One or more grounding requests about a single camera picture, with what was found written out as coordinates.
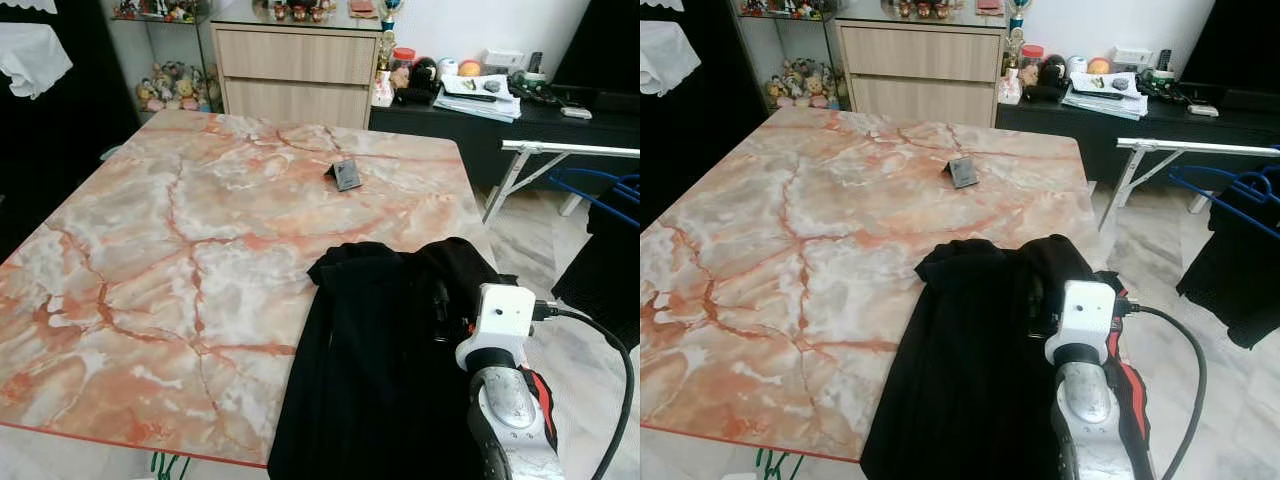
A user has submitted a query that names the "black garment red trim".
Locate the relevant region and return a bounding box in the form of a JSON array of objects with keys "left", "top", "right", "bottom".
[
  {"left": 860, "top": 235, "right": 1151, "bottom": 480},
  {"left": 267, "top": 237, "right": 559, "bottom": 480}
]

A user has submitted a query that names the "blue plastic hanger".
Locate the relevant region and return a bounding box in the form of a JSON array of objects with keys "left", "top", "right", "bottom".
[
  {"left": 547, "top": 166, "right": 641, "bottom": 229},
  {"left": 1168, "top": 163, "right": 1280, "bottom": 241}
]

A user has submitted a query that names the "green plastic hanger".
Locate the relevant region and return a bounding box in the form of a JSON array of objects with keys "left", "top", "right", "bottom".
[
  {"left": 755, "top": 448, "right": 801, "bottom": 477},
  {"left": 148, "top": 450, "right": 193, "bottom": 479}
]

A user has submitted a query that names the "small black phone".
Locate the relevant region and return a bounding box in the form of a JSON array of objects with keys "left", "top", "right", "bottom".
[
  {"left": 327, "top": 158, "right": 367, "bottom": 193},
  {"left": 945, "top": 156, "right": 983, "bottom": 190}
]

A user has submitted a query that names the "black t-shirt white logo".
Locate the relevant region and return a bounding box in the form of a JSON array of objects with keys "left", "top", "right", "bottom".
[
  {"left": 1175, "top": 175, "right": 1280, "bottom": 349},
  {"left": 552, "top": 180, "right": 641, "bottom": 348}
]

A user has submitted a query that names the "black tv console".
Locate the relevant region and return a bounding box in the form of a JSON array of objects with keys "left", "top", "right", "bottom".
[
  {"left": 995, "top": 92, "right": 1280, "bottom": 186},
  {"left": 370, "top": 95, "right": 641, "bottom": 193}
]

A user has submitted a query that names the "silver metal clothes rack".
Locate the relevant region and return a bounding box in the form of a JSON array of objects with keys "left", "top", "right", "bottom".
[
  {"left": 483, "top": 140, "right": 641, "bottom": 226},
  {"left": 1100, "top": 137, "right": 1280, "bottom": 236}
]

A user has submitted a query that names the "stack of white papers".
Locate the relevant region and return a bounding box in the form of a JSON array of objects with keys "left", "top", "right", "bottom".
[
  {"left": 433, "top": 72, "right": 522, "bottom": 123},
  {"left": 1060, "top": 70, "right": 1149, "bottom": 121}
]

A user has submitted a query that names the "black green charger cradle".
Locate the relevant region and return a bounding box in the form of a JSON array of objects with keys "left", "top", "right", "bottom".
[
  {"left": 1135, "top": 68, "right": 1186, "bottom": 98},
  {"left": 508, "top": 70, "right": 556, "bottom": 101}
]

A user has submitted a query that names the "gold trophy cup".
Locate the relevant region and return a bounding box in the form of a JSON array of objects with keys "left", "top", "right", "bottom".
[
  {"left": 1003, "top": 0, "right": 1033, "bottom": 69},
  {"left": 376, "top": 0, "right": 406, "bottom": 71}
]

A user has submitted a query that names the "light wooden drawer cabinet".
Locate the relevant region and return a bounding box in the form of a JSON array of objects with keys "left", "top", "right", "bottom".
[
  {"left": 836, "top": 15, "right": 1007, "bottom": 128},
  {"left": 211, "top": 18, "right": 383, "bottom": 131}
]

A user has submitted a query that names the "tall black furniture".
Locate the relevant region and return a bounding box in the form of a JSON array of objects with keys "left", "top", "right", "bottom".
[
  {"left": 640, "top": 0, "right": 771, "bottom": 231},
  {"left": 0, "top": 0, "right": 143, "bottom": 263}
]

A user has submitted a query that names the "black flat television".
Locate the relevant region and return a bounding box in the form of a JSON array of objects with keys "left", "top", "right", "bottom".
[
  {"left": 553, "top": 0, "right": 641, "bottom": 96},
  {"left": 1180, "top": 0, "right": 1280, "bottom": 93}
]

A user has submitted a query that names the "white cloth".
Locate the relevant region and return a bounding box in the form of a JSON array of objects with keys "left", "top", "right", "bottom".
[
  {"left": 0, "top": 22, "right": 74, "bottom": 100},
  {"left": 640, "top": 20, "right": 701, "bottom": 97}
]

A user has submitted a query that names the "glass display shelf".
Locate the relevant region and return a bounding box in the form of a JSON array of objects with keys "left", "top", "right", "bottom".
[
  {"left": 103, "top": 0, "right": 223, "bottom": 117},
  {"left": 732, "top": 0, "right": 846, "bottom": 113}
]

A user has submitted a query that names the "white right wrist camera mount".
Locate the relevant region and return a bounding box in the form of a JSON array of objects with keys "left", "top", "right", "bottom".
[
  {"left": 1044, "top": 280, "right": 1118, "bottom": 366},
  {"left": 455, "top": 284, "right": 539, "bottom": 373}
]

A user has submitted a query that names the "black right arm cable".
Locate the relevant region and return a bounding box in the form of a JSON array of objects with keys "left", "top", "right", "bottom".
[
  {"left": 533, "top": 298, "right": 637, "bottom": 480},
  {"left": 1115, "top": 300, "right": 1209, "bottom": 480}
]

